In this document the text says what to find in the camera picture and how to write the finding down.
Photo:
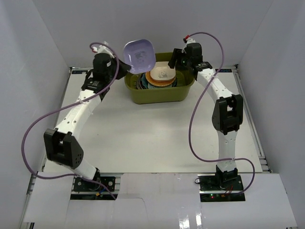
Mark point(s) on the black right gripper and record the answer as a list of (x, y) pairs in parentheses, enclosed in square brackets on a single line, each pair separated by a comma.
[(177, 55)]

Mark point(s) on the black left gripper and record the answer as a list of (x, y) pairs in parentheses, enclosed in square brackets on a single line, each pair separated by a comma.
[(121, 70)]

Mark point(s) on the purple square plate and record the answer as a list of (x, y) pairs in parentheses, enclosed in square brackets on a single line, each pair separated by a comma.
[(140, 56)]

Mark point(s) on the cream square panda plate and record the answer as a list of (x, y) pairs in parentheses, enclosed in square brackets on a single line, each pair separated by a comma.
[(162, 72)]

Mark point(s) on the dark teal scalloped plate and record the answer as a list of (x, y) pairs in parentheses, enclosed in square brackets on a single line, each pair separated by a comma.
[(144, 83)]

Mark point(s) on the orange woven round plate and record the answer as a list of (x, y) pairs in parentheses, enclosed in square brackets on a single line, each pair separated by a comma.
[(158, 83)]

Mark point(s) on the grey reindeer plate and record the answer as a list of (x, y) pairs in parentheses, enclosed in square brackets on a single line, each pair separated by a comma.
[(138, 85)]

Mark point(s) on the light green rectangular plate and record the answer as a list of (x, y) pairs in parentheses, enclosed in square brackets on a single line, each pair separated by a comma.
[(151, 86)]

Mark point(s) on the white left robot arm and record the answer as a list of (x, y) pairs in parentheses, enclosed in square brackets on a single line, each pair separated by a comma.
[(61, 143)]

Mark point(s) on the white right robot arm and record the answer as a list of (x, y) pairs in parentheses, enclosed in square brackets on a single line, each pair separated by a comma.
[(228, 107)]

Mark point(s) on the olive green plastic bin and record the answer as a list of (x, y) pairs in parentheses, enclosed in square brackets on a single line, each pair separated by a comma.
[(161, 95)]

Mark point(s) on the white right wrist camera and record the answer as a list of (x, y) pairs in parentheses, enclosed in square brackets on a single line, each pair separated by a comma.
[(187, 40)]

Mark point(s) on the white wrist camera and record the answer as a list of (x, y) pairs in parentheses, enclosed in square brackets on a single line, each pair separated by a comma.
[(101, 48), (187, 40)]

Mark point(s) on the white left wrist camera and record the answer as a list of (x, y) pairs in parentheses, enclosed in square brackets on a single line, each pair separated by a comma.
[(101, 48)]

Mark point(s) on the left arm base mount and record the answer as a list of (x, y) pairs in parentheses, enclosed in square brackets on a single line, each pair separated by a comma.
[(83, 190)]

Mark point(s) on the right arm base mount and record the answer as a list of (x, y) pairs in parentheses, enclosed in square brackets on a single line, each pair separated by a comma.
[(211, 190)]

